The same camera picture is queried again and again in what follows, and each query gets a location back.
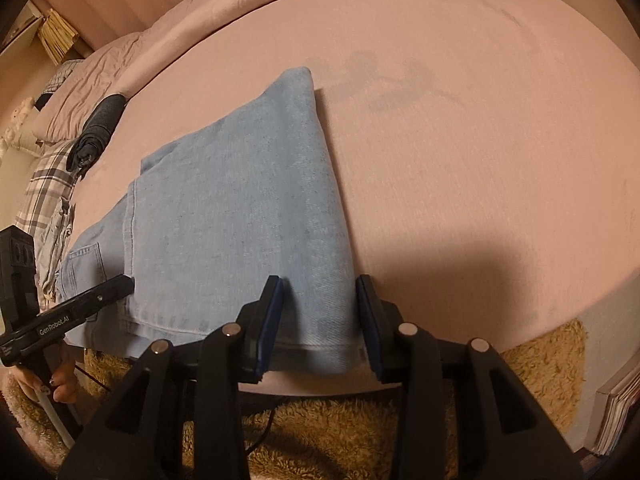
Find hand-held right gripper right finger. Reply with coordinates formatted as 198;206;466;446
354;275;583;480

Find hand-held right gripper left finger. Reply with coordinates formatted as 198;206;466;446
60;275;286;480

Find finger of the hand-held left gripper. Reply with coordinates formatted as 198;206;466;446
75;275;136;317

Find light blue denim pants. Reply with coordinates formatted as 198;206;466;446
59;66;362;376

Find person's left hand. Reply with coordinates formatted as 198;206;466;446
17;341;78;406

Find crumpled pale blue cloth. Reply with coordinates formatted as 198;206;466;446
35;197;76;306

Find plaid cloth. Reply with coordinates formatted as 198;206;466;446
14;137;86;241

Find shaggy beige rug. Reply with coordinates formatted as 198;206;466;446
82;317;588;480

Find white plush toy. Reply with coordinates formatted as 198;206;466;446
0;97;41;156

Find dark blue folded cloth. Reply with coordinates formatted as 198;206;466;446
67;94;127;171

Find pink pillow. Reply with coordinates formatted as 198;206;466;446
32;32;146;143

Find checked pillow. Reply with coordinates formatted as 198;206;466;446
42;59;86;96

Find stack of books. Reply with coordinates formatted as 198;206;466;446
582;345;640;457

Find black cable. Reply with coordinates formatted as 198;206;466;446
247;402;281;458

